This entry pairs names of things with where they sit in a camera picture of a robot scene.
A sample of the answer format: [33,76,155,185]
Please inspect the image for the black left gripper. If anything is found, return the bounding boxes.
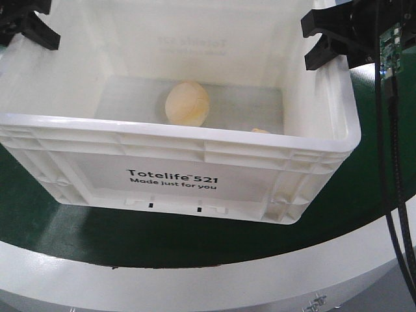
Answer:
[1,0,60,51]

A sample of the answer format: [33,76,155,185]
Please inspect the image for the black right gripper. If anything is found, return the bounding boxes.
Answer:
[301,1,415,70]

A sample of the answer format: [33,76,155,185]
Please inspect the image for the white plastic Totelife tote box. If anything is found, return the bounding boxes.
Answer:
[1,1,361,224]

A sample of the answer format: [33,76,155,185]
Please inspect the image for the pink smiling plush toy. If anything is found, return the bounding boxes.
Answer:
[251,128,270,134]

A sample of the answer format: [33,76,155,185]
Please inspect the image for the cream round plush toy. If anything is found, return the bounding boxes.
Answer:
[165,81,210,127]

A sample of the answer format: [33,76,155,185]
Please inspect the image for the green circuit board with LED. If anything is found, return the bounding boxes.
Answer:
[380,23,402,80]

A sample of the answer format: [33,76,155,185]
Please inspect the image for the white round table rim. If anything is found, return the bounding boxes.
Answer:
[0,191,416,309]

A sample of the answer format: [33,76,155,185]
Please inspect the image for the black cables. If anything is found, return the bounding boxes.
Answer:
[372,0,416,300]

